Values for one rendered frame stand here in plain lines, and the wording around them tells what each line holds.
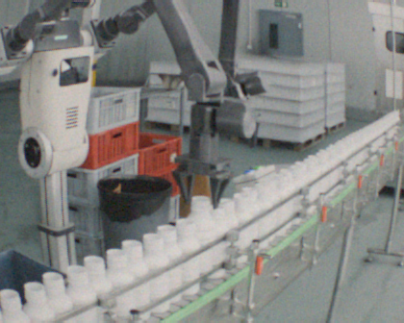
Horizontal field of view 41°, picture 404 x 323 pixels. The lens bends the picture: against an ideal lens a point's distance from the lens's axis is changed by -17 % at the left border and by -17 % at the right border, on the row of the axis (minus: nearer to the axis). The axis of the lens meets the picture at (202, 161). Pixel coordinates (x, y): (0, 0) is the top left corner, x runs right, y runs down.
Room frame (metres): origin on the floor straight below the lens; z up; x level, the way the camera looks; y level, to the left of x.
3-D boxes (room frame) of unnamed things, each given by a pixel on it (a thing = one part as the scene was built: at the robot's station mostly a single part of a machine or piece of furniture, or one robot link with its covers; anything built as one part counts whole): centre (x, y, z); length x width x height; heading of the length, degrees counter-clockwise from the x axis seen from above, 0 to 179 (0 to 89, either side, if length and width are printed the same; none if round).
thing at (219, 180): (1.23, -0.02, 1.23); 0.07 x 0.07 x 0.09; 61
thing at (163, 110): (9.26, 0.09, 0.50); 1.23 x 1.05 x 1.00; 149
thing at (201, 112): (1.24, -0.01, 1.36); 0.07 x 0.06 x 0.07; 61
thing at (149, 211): (3.45, 0.38, 0.32); 0.45 x 0.45 x 0.64
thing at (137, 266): (1.03, 0.12, 1.08); 0.06 x 0.06 x 0.17
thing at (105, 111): (3.94, 0.72, 1.00); 0.61 x 0.41 x 0.22; 158
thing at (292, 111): (8.50, -1.08, 0.59); 1.24 x 1.03 x 1.17; 153
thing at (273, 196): (1.55, -0.17, 1.08); 0.06 x 0.06 x 0.17
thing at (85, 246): (3.94, 0.72, 0.11); 0.61 x 0.41 x 0.22; 157
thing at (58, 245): (1.75, 0.46, 0.74); 0.11 x 0.11 x 0.40; 61
